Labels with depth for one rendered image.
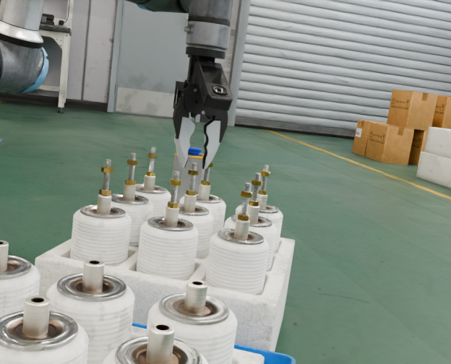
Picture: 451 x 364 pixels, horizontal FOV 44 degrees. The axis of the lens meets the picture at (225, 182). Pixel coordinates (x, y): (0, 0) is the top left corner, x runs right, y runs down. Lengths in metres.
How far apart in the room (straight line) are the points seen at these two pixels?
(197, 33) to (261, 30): 5.36
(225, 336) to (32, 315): 0.19
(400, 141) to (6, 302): 4.33
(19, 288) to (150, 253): 0.29
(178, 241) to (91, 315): 0.31
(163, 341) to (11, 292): 0.23
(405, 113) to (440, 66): 2.57
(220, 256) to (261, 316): 0.11
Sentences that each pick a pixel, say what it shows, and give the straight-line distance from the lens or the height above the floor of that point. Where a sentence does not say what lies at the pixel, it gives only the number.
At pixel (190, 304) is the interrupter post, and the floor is 0.26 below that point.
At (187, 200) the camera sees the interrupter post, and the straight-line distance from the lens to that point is 1.03.
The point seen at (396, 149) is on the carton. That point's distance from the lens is 4.81.
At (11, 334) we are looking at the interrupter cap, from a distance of 0.55.
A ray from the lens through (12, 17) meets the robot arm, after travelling 1.31.
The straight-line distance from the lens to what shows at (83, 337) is 0.55.
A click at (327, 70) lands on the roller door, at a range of 6.63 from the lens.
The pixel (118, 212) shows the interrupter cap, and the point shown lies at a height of 0.25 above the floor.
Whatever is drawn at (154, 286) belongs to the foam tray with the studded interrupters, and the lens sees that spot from 0.89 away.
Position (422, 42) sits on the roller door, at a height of 1.22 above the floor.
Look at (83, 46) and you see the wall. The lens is 6.12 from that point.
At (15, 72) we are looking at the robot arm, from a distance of 1.31.
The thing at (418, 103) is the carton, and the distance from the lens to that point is 4.86.
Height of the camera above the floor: 0.50
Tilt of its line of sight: 10 degrees down
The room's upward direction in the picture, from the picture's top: 8 degrees clockwise
